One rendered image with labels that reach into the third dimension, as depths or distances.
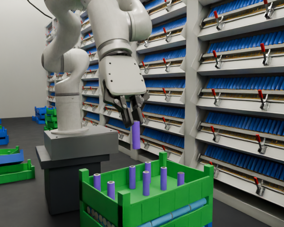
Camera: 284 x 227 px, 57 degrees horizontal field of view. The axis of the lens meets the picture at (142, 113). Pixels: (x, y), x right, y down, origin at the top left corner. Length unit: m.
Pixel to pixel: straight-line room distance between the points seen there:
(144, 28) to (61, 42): 0.62
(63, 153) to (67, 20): 0.57
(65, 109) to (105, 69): 0.76
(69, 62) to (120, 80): 0.77
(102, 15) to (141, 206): 0.45
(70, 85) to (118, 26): 0.73
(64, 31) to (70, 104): 0.36
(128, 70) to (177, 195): 0.32
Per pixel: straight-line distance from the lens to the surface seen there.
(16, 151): 2.53
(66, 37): 1.22
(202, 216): 0.76
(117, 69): 0.62
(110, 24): 0.67
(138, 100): 0.62
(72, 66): 1.37
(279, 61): 1.22
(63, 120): 1.36
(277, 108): 1.22
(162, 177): 0.75
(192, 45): 1.56
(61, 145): 1.24
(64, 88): 1.34
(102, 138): 1.28
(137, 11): 0.72
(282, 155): 1.23
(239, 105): 1.33
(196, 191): 0.71
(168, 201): 0.64
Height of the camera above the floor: 0.62
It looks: 6 degrees down
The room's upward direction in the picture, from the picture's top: straight up
